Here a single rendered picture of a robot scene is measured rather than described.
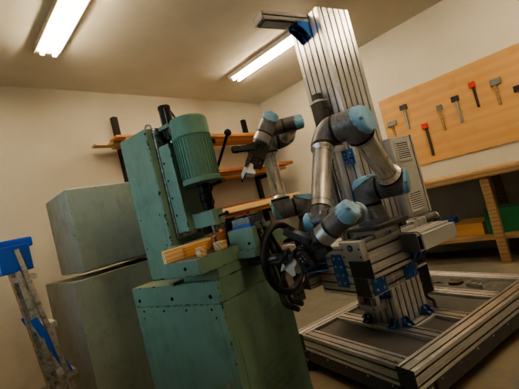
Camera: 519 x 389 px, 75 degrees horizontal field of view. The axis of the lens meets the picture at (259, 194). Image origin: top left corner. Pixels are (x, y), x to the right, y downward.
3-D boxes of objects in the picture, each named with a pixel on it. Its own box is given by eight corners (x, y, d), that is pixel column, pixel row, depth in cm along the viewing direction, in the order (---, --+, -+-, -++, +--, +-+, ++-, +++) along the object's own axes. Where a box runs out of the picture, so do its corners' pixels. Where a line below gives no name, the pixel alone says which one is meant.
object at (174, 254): (167, 264, 133) (164, 251, 133) (164, 264, 134) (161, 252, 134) (256, 232, 181) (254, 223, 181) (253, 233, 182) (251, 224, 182)
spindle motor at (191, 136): (201, 180, 144) (184, 110, 145) (175, 190, 154) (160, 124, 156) (228, 177, 158) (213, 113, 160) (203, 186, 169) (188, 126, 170)
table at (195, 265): (218, 273, 116) (214, 256, 116) (164, 279, 134) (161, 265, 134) (303, 235, 165) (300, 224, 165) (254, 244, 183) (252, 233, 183)
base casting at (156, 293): (221, 304, 127) (215, 280, 127) (134, 308, 160) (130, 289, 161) (283, 269, 163) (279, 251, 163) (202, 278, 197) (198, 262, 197)
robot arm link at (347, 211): (367, 214, 106) (357, 218, 99) (344, 235, 111) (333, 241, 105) (350, 195, 109) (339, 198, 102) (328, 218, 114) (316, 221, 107)
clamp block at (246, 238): (256, 248, 135) (250, 226, 135) (231, 252, 143) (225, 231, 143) (276, 240, 147) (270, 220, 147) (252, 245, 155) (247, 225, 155)
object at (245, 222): (250, 226, 137) (247, 213, 137) (230, 231, 143) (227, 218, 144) (269, 221, 147) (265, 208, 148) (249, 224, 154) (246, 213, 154)
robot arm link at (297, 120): (296, 145, 215) (306, 130, 166) (279, 150, 215) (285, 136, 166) (292, 128, 215) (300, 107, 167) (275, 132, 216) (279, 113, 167)
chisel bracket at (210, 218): (216, 228, 150) (212, 209, 150) (195, 232, 158) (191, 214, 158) (227, 224, 156) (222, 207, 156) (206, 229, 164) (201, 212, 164)
